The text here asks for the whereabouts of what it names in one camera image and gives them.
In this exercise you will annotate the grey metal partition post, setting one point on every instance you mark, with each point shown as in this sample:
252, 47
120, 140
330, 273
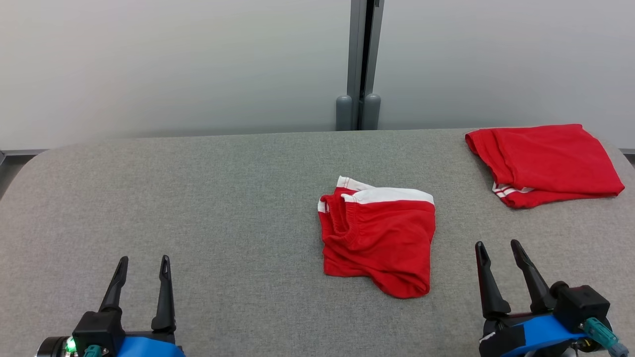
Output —
356, 39

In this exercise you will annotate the red white-sleeved 23 jersey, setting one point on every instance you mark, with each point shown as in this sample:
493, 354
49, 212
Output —
545, 158

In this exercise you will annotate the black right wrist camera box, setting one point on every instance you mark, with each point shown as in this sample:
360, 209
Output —
580, 305

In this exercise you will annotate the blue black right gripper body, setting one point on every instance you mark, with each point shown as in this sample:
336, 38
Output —
540, 332

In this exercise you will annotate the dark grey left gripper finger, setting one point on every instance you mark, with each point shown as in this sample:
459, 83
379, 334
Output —
165, 302
115, 292

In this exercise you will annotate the grey cylindrical post bumper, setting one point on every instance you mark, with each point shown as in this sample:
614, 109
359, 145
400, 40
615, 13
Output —
344, 114
371, 114

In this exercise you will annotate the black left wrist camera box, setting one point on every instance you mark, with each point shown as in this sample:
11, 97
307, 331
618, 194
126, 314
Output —
99, 329

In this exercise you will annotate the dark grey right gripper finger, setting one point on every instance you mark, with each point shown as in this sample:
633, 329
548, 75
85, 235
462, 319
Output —
536, 287
491, 287

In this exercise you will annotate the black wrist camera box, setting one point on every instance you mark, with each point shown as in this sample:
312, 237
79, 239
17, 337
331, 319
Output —
99, 329
580, 305

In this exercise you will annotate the red Bulls 23 shorts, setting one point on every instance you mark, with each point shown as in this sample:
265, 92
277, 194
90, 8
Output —
382, 238

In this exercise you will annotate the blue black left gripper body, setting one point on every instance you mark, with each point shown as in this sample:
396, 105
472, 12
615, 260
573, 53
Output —
149, 347

